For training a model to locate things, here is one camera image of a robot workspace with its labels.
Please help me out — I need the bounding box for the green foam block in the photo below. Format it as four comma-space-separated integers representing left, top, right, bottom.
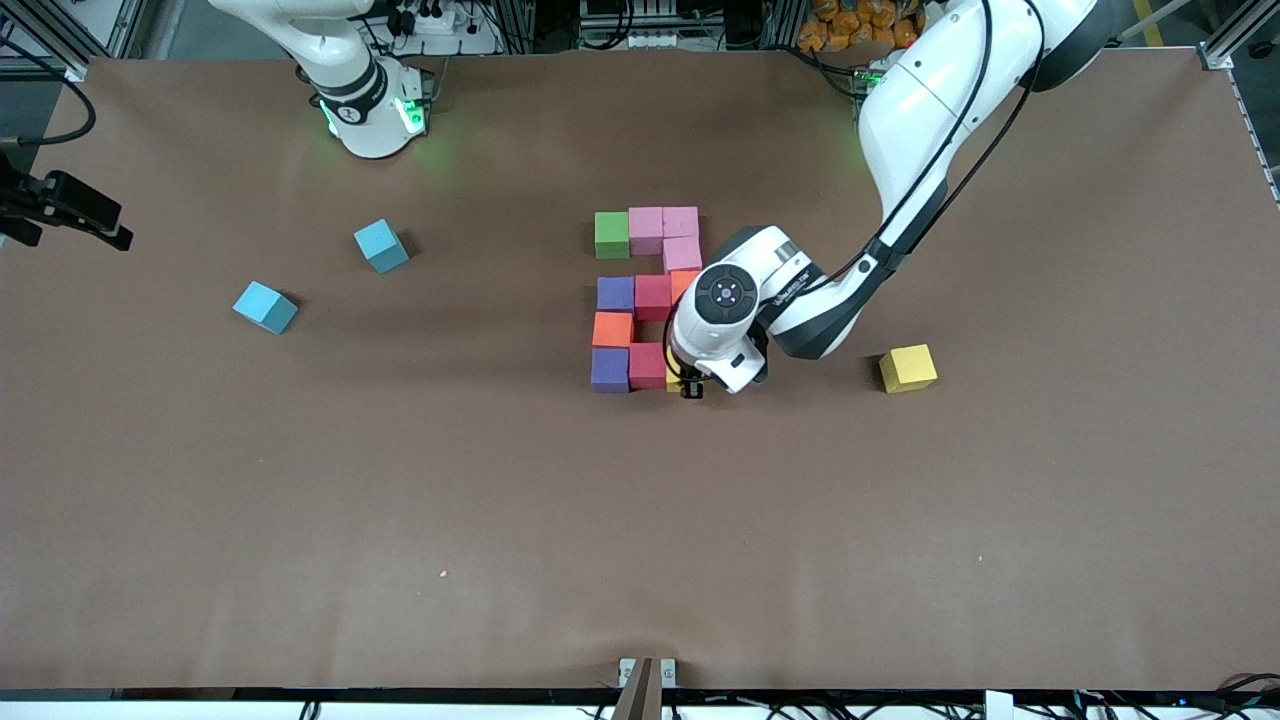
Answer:
594, 211, 631, 261

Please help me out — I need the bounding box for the blue foam block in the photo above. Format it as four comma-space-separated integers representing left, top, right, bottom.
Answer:
232, 280, 300, 335
353, 218, 411, 275

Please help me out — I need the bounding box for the white ribbed device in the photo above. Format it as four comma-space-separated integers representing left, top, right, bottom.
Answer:
578, 0, 683, 51

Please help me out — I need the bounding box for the white power strip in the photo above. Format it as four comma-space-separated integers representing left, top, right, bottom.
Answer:
385, 0, 501, 57

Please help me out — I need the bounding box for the orange snack bag pile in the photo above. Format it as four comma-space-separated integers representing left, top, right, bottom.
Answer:
797, 0, 941, 53

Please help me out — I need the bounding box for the grey metal rod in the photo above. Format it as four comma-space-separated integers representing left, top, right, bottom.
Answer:
1115, 0, 1201, 46

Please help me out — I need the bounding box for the aluminium frame profile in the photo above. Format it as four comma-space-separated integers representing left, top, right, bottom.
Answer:
1195, 0, 1280, 71
20, 0, 151, 83

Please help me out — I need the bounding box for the small metal bracket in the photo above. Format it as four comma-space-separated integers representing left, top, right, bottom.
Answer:
618, 657, 678, 689

